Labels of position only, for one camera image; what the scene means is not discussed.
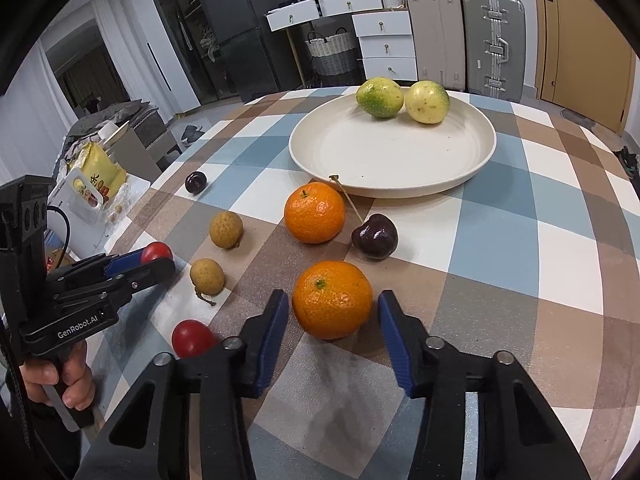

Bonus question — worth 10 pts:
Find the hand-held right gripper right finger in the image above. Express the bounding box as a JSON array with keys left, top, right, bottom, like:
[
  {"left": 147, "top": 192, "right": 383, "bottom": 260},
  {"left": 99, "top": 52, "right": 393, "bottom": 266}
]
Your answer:
[{"left": 377, "top": 290, "right": 593, "bottom": 480}]

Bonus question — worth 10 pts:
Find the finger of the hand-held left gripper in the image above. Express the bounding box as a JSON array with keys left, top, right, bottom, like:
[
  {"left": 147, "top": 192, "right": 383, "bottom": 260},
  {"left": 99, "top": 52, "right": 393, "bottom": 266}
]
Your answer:
[
  {"left": 50, "top": 258, "right": 177, "bottom": 312},
  {"left": 46, "top": 246, "right": 151, "bottom": 286}
]

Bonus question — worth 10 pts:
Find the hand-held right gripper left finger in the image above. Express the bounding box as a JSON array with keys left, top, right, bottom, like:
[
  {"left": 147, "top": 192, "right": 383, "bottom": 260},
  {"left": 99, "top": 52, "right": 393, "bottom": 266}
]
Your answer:
[{"left": 75, "top": 289, "right": 291, "bottom": 480}]

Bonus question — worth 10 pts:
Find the red cherry tomato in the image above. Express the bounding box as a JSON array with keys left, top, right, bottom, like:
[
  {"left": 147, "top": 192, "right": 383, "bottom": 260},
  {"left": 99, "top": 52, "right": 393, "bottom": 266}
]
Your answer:
[
  {"left": 171, "top": 319, "right": 219, "bottom": 359},
  {"left": 141, "top": 241, "right": 174, "bottom": 263}
]

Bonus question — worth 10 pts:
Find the brown longan with stem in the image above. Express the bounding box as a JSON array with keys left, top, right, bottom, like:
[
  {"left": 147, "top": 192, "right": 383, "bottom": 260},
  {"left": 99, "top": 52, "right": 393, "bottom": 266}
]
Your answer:
[{"left": 189, "top": 258, "right": 226, "bottom": 308}]

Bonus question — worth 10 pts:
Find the orange mandarin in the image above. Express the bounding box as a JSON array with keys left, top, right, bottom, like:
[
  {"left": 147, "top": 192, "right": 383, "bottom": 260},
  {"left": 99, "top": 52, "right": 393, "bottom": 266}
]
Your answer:
[
  {"left": 292, "top": 260, "right": 374, "bottom": 340},
  {"left": 284, "top": 181, "right": 347, "bottom": 245}
]

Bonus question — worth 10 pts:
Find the dark cherry with stem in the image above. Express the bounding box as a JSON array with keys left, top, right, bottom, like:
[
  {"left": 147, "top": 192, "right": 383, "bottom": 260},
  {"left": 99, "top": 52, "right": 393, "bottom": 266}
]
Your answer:
[{"left": 329, "top": 174, "right": 400, "bottom": 261}]

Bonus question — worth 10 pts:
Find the cream round plate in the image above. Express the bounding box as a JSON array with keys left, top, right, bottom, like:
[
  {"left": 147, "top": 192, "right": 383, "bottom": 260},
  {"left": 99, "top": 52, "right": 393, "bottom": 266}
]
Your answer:
[{"left": 288, "top": 91, "right": 497, "bottom": 199}]

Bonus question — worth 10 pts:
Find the person's left forearm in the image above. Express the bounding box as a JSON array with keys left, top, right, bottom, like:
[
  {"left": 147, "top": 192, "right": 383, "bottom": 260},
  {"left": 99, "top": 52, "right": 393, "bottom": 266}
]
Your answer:
[{"left": 0, "top": 365, "right": 83, "bottom": 480}]

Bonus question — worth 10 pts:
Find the person's left hand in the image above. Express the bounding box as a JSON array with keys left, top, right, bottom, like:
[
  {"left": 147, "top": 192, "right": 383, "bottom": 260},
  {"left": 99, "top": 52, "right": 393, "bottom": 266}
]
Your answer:
[{"left": 20, "top": 342, "right": 96, "bottom": 409}]

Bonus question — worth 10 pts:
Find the white snack packet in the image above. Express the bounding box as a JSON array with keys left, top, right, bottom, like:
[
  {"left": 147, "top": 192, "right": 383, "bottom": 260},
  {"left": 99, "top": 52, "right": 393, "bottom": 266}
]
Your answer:
[{"left": 47, "top": 167, "right": 113, "bottom": 226}]

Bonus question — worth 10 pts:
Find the yellow snack bag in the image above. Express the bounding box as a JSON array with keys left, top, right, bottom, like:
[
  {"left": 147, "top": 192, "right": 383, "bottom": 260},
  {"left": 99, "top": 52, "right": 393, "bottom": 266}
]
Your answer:
[{"left": 75, "top": 141, "right": 128, "bottom": 202}]

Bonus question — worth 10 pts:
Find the grey side cabinet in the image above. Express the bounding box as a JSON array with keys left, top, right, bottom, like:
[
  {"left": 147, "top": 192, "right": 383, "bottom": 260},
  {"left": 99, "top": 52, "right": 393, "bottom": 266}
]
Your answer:
[{"left": 131, "top": 106, "right": 184, "bottom": 171}]

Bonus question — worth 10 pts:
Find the checked tablecloth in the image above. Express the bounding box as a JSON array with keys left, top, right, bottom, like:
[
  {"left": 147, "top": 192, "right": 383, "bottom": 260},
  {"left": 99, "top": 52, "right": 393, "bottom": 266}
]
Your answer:
[{"left": 82, "top": 85, "right": 640, "bottom": 480}]

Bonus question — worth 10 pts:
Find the white wardrobe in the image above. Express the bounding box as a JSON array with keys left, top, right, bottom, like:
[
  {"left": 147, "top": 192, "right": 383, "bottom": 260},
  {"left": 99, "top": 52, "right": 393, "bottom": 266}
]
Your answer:
[{"left": 122, "top": 0, "right": 202, "bottom": 113}]

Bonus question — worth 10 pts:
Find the yellow passion fruit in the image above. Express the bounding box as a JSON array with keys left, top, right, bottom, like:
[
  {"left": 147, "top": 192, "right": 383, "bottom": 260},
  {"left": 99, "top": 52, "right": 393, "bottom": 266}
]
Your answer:
[{"left": 404, "top": 80, "right": 450, "bottom": 125}]

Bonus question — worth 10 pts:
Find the green-yellow passion fruit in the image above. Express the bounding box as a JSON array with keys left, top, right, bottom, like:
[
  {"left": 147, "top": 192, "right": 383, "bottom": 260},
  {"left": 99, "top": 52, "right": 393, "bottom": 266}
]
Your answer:
[{"left": 356, "top": 77, "right": 405, "bottom": 120}]

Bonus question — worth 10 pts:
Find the black refrigerator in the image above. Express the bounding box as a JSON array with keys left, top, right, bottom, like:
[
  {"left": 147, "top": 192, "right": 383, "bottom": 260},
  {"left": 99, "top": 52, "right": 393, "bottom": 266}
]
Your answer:
[{"left": 192, "top": 0, "right": 303, "bottom": 104}]

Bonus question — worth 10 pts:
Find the woven laundry basket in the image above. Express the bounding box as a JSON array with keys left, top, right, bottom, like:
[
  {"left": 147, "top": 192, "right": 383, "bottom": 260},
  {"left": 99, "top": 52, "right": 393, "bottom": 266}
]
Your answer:
[{"left": 305, "top": 27, "right": 359, "bottom": 77}]

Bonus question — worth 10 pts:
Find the white desk with drawers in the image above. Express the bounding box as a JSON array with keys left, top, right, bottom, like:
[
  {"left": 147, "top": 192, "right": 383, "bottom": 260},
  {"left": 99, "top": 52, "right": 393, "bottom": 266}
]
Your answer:
[{"left": 265, "top": 0, "right": 418, "bottom": 84}]

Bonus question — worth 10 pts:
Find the beige suitcase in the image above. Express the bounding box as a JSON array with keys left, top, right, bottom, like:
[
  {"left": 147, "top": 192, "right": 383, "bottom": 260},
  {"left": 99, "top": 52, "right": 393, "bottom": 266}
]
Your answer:
[{"left": 404, "top": 0, "right": 466, "bottom": 93}]

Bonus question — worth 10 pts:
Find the silver suitcase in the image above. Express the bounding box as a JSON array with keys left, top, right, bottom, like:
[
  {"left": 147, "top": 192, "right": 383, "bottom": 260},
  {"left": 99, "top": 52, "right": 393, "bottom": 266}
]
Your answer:
[{"left": 462, "top": 0, "right": 527, "bottom": 100}]

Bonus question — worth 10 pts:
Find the wooden door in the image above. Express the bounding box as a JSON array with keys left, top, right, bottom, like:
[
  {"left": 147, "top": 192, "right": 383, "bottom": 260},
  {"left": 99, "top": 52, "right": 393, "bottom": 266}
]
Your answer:
[{"left": 530, "top": 0, "right": 637, "bottom": 134}]

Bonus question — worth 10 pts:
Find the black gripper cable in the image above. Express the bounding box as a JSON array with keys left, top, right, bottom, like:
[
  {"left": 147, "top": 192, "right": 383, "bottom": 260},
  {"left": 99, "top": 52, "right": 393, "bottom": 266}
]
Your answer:
[{"left": 46, "top": 204, "right": 72, "bottom": 267}]

